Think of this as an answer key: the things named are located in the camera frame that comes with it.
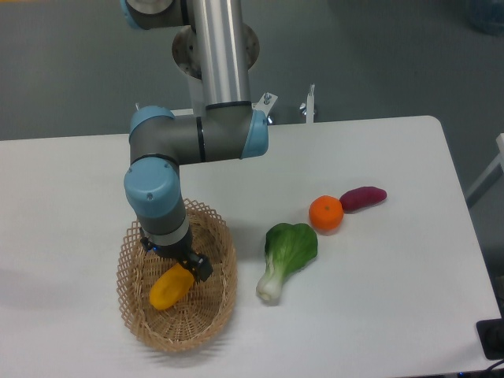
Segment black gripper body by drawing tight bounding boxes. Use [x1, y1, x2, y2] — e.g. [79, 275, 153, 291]
[148, 230, 193, 260]

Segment yellow mango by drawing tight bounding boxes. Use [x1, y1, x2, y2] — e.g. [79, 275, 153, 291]
[149, 263, 195, 310]

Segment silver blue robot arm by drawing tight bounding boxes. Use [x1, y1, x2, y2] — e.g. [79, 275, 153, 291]
[121, 1, 269, 281]

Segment woven wicker basket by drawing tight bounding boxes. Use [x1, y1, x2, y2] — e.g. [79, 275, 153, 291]
[117, 199, 238, 353]

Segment green bok choy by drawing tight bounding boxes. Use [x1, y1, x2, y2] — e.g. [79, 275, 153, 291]
[256, 223, 318, 304]

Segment orange tangerine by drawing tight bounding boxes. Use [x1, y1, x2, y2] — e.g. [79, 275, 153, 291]
[309, 195, 344, 232]

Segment purple sweet potato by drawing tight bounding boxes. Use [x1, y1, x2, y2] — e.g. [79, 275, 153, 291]
[339, 187, 387, 213]

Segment black device at edge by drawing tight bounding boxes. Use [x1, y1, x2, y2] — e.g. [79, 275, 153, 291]
[476, 318, 503, 360]

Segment white table leg right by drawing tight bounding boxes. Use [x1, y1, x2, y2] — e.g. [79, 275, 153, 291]
[465, 133, 503, 209]

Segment white metal frame bracket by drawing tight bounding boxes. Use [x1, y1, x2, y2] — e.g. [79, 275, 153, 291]
[135, 83, 318, 125]

